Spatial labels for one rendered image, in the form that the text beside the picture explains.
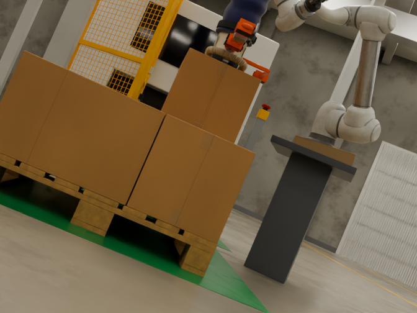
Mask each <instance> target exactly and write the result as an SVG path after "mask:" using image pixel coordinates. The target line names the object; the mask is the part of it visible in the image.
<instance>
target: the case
mask: <svg viewBox="0 0 417 313"><path fill-rule="evenodd" d="M260 82H261V80H260V79H258V78H255V77H253V76H251V75H249V74H247V73H245V72H243V71H240V70H238V69H236V68H234V67H232V66H230V65H227V64H225V63H223V62H221V61H218V60H216V59H214V58H212V57H210V56H208V55H206V54H203V53H201V52H199V51H197V50H194V49H193V48H189V50H188V52H187V54H186V56H185V58H184V60H183V61H182V63H181V66H180V68H179V70H178V72H177V75H176V77H175V79H174V82H173V84H172V86H171V89H170V90H169V93H168V96H167V98H166V100H165V102H164V104H163V107H162V109H161V111H162V112H165V115H166V114H169V115H171V116H173V117H176V118H178V119H180V120H183V121H184V122H187V123H189V124H191V125H194V126H196V127H198V128H200V129H202V130H205V131H207V132H210V133H211V134H214V135H216V136H218V137H221V138H223V139H225V140H227V141H229V142H232V143H235V140H236V138H237V136H238V134H239V131H240V129H241V126H242V125H243V122H244V119H245V117H246V115H247V113H248V110H249V108H250V106H251V103H252V101H253V99H254V96H255V94H256V91H257V90H258V87H259V85H260Z"/></svg>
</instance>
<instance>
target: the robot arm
mask: <svg viewBox="0 0 417 313"><path fill-rule="evenodd" d="M325 1H328V0H300V2H298V1H297V0H274V2H275V4H276V5H277V8H278V12H279V15H278V16H277V18H276V22H275V24H276V27H277V28H278V29H279V30H280V31H281V32H287V31H290V30H293V29H295V28H297V27H298V26H300V25H301V24H303V23H304V22H305V20H307V19H308V18H309V17H311V16H312V15H314V14H316V15H317V16H318V17H320V18H321V19H323V20H325V21H327V22H330V23H333V24H336V25H341V26H347V27H351V28H354V29H359V30H360V33H361V38H362V47H361V54H360V59H359V67H358V72H357V79H356V87H355V92H354V100H353V104H352V105H351V106H349V107H348V109H347V111H346V109H345V107H344V106H343V105H342V104H341V103H339V102H336V101H327V102H325V103H324V104H323V105H322V106H321V107H320V109H319V110H318V112H317V114H316V117H315V120H314V122H313V125H312V130H311V132H310V135H309V137H308V138H307V137H304V138H307V139H309V140H312V141H315V142H319V143H322V144H325V145H328V146H331V147H334V143H335V140H336V138H341V139H344V140H347V141H350V142H354V143H370V142H374V141H376V140H377V139H378V137H379V135H380V132H381V127H380V123H379V121H378V120H377V119H375V112H374V110H373V108H372V107H371V102H372V95H373V90H374V83H375V76H376V71H377V65H378V60H379V53H380V46H381V41H382V40H383V39H384V38H385V36H386V34H389V33H390V32H391V31H393V30H394V28H395V26H396V24H397V17H396V15H395V14H394V13H393V12H392V11H391V10H389V9H387V8H384V7H380V6H371V5H366V6H365V5H355V6H341V7H337V8H335V9H332V10H331V9H328V8H327V7H325V6H324V5H322V3H324V2H325Z"/></svg>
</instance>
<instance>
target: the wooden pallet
mask: <svg viewBox="0 0 417 313"><path fill-rule="evenodd" d="M49 175H51V174H49V173H46V172H44V171H42V170H39V169H37V168H34V167H33V166H30V165H27V164H25V163H23V162H21V161H18V160H15V159H13V158H11V157H9V156H6V155H3V154H2V153H0V186H4V185H7V184H11V183H15V182H18V181H22V180H24V179H28V178H31V179H34V180H36V181H38V182H40V183H43V184H46V185H47V186H50V187H53V188H55V189H57V190H59V191H62V192H64V193H66V194H69V195H72V196H74V197H76V198H79V199H80V201H79V203H78V206H77V208H76V210H75V212H74V215H73V218H72V219H71V222H70V223H72V224H75V225H78V226H80V227H82V228H84V229H87V230H90V231H91V232H94V233H97V234H99V235H101V236H104V237H105V235H106V233H107V230H108V228H109V225H110V223H111V221H112V219H113V216H114V214H117V215H120V216H122V217H124V218H126V219H129V220H132V221H134V222H136V223H139V224H141V225H144V226H146V227H148V228H151V229H153V230H155V231H158V232H161V233H162V234H165V235H167V236H168V238H169V241H170V242H171V245H172V248H173V250H174V252H175V255H176V258H177V260H178V262H179V265H180V267H181V268H182V269H184V270H187V271H190V272H191V273H194V274H197V275H199V276H201V277H204V275H205V272H206V270H207V268H208V266H209V263H210V261H211V259H212V257H213V254H214V252H215V249H216V247H217V244H216V243H213V242H211V241H208V240H206V239H204V238H201V237H199V236H196V235H194V234H192V233H189V232H186V231H185V230H182V229H180V228H177V227H175V226H173V225H170V224H168V223H165V222H163V221H161V220H158V219H155V218H153V219H154V220H153V219H150V218H148V217H147V215H146V214H144V213H142V212H139V211H136V210H134V209H132V208H130V207H127V203H126V205H123V206H119V203H118V202H115V201H113V200H111V199H108V198H106V197H104V196H101V195H99V194H96V193H94V192H92V191H89V190H87V189H85V190H84V191H83V190H81V189H82V187H80V186H77V185H75V184H73V183H70V182H68V181H65V180H63V179H61V178H58V177H56V178H52V177H50V176H49Z"/></svg>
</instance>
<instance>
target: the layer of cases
mask: <svg viewBox="0 0 417 313"><path fill-rule="evenodd" d="M0 153H2V154H3V155H6V156H8V157H11V158H13V159H15V160H18V161H21V162H23V163H25V164H27V165H30V166H33V167H34V168H37V169H39V170H42V171H44V172H46V173H49V174H51V175H53V176H56V177H58V178H61V179H63V180H65V181H68V182H70V183H73V184H75V185H77V186H80V187H82V188H84V189H87V190H89V191H92V192H94V193H96V194H99V195H101V196H104V197H106V198H108V199H111V200H113V201H115V202H118V203H120V204H123V205H126V203H127V207H130V208H132V209H134V210H136V211H139V212H142V213H144V214H146V215H149V216H151V217H154V218H155V219H158V220H161V221H163V222H165V223H168V224H170V225H173V226H175V227H177V228H180V229H182V230H185V231H186V232H189V233H192V234H194V235H196V236H199V237H201V238H204V239H206V240H208V241H211V242H213V243H216V244H217V243H218V241H219V238H220V236H221V234H222V232H223V229H224V227H225V224H226V222H227V220H228V218H229V215H230V213H231V210H232V208H233V206H234V204H235V201H236V198H237V197H238V194H239V192H240V189H241V187H242V185H243V183H244V180H245V178H246V175H247V174H248V171H249V168H250V166H251V164H252V162H253V159H254V157H255V153H254V152H252V151H250V150H247V149H245V148H243V147H241V146H239V145H236V144H234V143H232V142H229V141H227V140H225V139H223V138H221V137H218V136H216V135H214V134H211V133H210V132H207V131H205V130H202V129H200V128H198V127H196V126H194V125H191V124H189V123H187V122H184V121H183V120H180V119H178V118H176V117H173V116H171V115H169V114H166V115H165V112H162V111H160V110H157V109H155V108H154V107H151V106H149V105H146V104H144V103H142V102H140V101H137V100H136V99H133V98H131V97H128V96H126V95H124V94H122V93H120V92H117V91H115V90H113V89H110V88H108V87H106V86H104V85H102V84H99V83H97V82H95V81H93V80H91V79H88V78H86V77H83V76H81V75H79V74H77V73H75V72H72V71H70V70H67V69H66V68H63V67H61V66H59V65H56V64H54V63H52V62H50V61H48V60H45V59H43V58H41V57H38V56H36V55H34V54H32V53H30V52H27V51H25V50H24V51H23V53H22V55H21V58H20V60H19V62H18V64H17V66H16V69H15V71H14V73H13V75H12V78H11V80H10V82H9V84H8V86H7V89H6V91H5V93H4V95H3V97H2V99H1V102H0Z"/></svg>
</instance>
